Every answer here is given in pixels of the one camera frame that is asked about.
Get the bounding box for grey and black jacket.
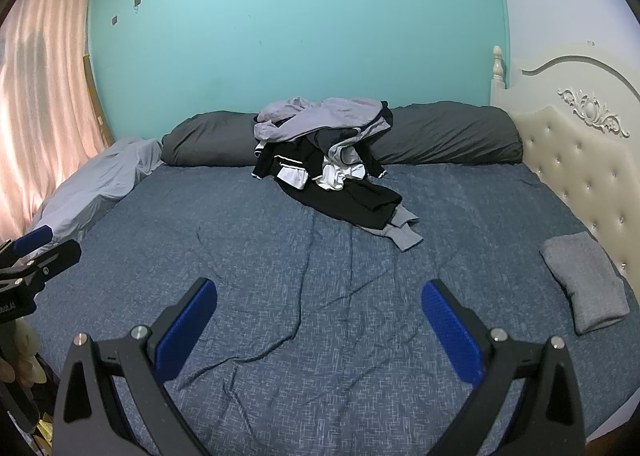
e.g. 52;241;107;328
254;97;393;143

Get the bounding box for black and white clothes pile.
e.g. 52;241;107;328
253;128;402;229

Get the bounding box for person's left hand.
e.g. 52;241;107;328
1;318;47;388

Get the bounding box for light grey pillow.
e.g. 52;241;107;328
28;137;162;245

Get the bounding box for pink curtain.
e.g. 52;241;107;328
1;0;105;239

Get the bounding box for folded grey garment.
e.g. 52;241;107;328
540;231;629;335

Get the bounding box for grey sweatpants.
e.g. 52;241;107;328
363;205;423;252

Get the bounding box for dark grey long pillow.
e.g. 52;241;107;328
160;100;523;167

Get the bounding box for cream tufted headboard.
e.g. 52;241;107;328
490;41;639;290

